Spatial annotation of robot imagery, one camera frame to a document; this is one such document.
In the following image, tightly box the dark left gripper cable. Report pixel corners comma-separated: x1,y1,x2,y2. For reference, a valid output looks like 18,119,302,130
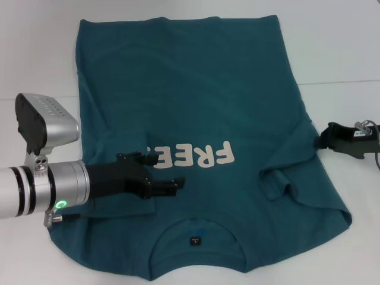
61,211,83,221

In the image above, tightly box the silver left cable plug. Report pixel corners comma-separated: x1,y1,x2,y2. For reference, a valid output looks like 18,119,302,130
43,211,64,228

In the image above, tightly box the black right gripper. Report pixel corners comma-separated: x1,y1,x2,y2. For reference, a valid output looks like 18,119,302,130
313,121,380,160

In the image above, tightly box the silver cable plug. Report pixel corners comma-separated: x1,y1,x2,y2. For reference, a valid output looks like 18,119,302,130
43,211,64,228
354,119,373,136

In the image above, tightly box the silver right cable plug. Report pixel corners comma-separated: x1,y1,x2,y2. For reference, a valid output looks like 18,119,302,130
354,119,373,136

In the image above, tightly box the teal t-shirt with FREE print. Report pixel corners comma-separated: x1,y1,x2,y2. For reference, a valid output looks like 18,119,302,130
47,15,353,282

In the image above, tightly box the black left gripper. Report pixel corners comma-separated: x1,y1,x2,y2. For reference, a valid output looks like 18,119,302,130
85,151,187,200

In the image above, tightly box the silver left camera bracket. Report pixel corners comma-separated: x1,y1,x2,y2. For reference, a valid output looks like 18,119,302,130
25,150,50,179

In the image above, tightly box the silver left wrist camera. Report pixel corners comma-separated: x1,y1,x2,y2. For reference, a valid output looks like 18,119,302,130
14,93,80,156

